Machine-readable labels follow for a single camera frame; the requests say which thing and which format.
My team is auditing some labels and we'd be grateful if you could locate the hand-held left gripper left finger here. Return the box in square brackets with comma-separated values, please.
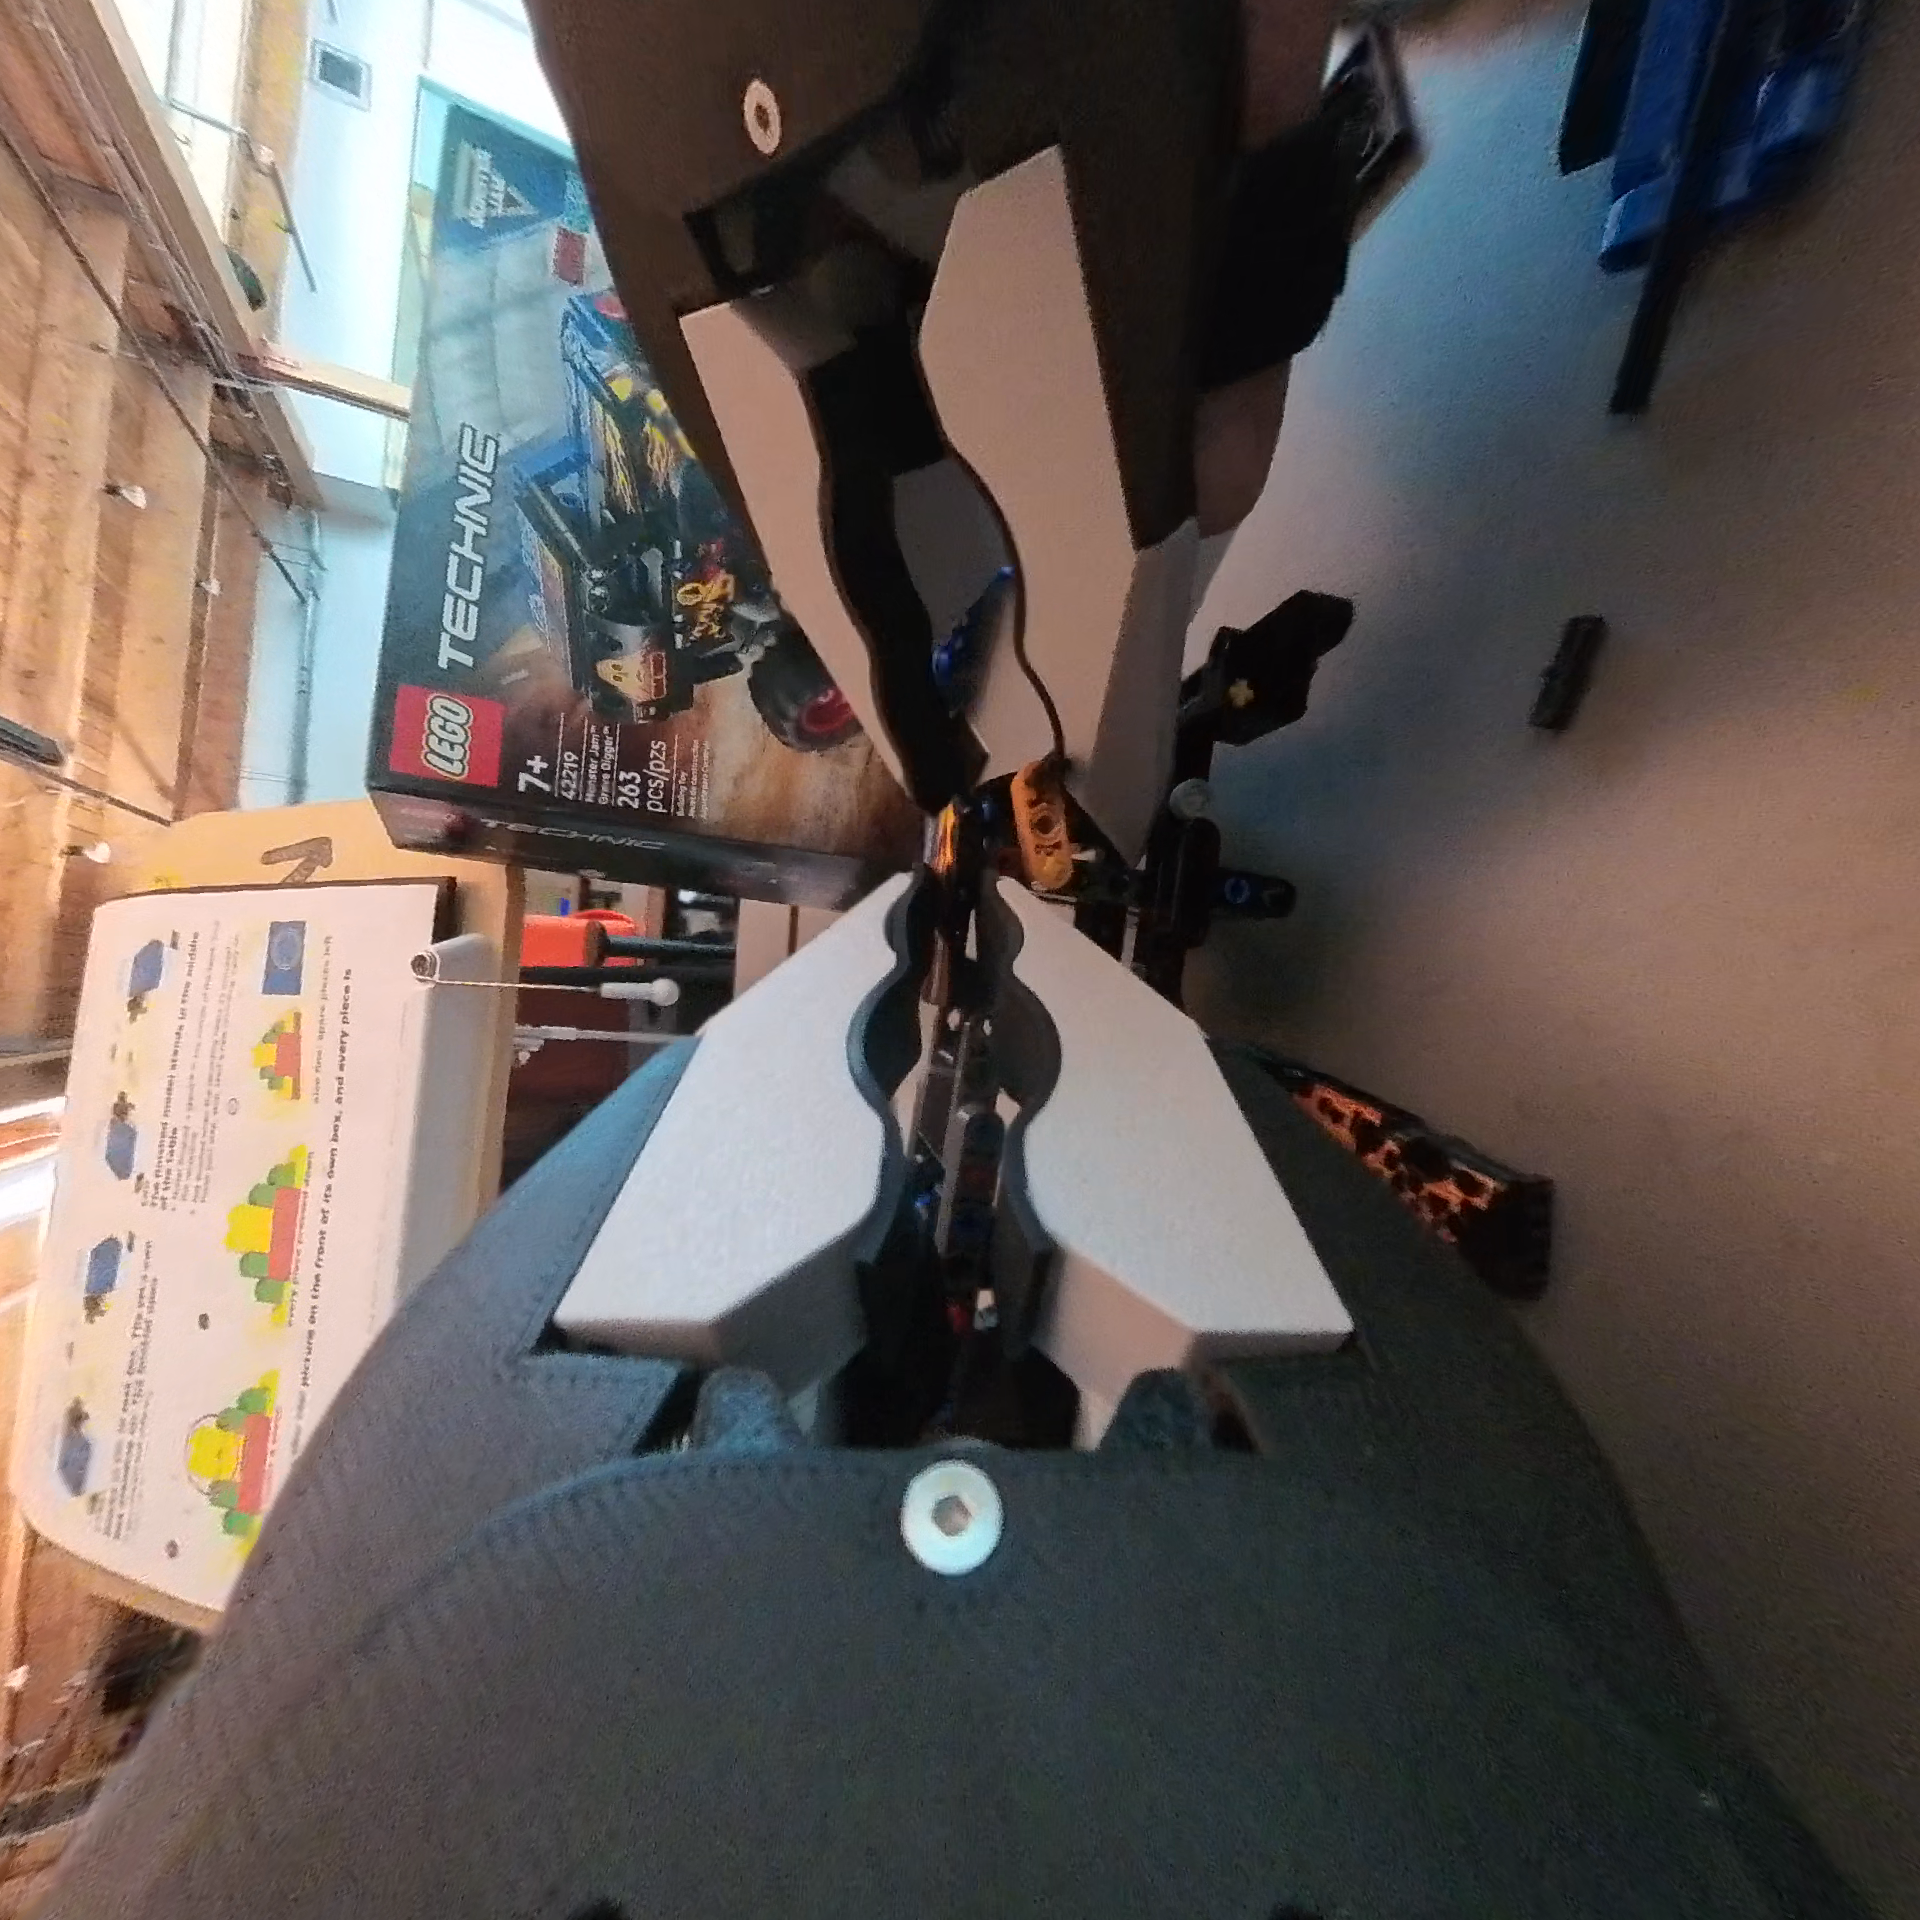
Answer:
[554, 871, 940, 1451]

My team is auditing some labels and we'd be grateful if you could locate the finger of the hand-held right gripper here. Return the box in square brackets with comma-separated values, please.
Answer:
[678, 290, 977, 811]
[916, 142, 1204, 871]

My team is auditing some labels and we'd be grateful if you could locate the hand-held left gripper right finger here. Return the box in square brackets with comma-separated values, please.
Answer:
[990, 879, 1359, 1451]

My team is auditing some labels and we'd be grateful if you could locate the black orange print side panel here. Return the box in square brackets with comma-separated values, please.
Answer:
[1245, 1050, 1556, 1300]

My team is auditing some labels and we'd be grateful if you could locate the toy brick monster truck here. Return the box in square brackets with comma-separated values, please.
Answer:
[863, 592, 1356, 1451]

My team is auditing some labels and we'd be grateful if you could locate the person's right hand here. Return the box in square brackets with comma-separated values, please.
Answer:
[1193, 353, 1294, 533]

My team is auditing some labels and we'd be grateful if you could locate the toy set cardboard box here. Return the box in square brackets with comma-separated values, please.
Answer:
[364, 89, 920, 909]

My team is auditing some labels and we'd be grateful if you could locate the printed instruction sheet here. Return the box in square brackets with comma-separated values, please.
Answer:
[6, 881, 459, 1574]

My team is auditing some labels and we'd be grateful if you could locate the black axle pin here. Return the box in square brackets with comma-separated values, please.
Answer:
[1529, 613, 1608, 731]

